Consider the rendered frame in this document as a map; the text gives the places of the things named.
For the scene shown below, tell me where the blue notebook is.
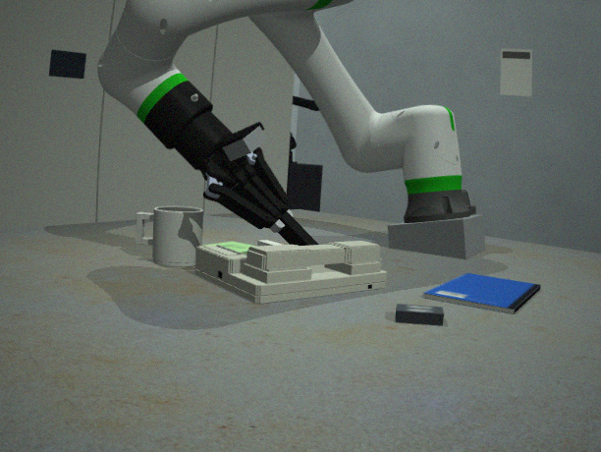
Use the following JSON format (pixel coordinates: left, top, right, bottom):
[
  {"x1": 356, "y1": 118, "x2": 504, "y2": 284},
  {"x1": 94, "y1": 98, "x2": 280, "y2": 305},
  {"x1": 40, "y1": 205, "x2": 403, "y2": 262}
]
[{"x1": 423, "y1": 273, "x2": 541, "y2": 314}]

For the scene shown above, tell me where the white mug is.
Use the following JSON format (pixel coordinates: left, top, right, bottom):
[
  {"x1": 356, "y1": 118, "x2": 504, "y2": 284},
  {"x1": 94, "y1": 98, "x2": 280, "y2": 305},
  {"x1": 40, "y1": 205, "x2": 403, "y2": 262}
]
[{"x1": 136, "y1": 206, "x2": 203, "y2": 267}]

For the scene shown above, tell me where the green sticky note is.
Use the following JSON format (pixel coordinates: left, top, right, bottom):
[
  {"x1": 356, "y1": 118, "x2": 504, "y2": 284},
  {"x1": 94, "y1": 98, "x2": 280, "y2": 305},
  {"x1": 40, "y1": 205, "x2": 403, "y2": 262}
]
[{"x1": 204, "y1": 242, "x2": 255, "y2": 254}]

